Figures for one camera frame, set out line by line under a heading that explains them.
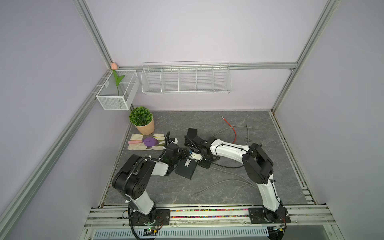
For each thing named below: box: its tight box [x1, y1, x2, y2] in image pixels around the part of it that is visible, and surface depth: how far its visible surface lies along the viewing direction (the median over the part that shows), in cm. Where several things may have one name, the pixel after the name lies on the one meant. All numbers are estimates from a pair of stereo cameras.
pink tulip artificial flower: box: [111, 62, 125, 97], surface depth 92 cm
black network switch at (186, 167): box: [175, 158, 198, 180], surface depth 90 cm
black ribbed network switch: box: [187, 128, 198, 140], surface depth 111 cm
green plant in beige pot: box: [129, 106, 155, 136], surface depth 101 cm
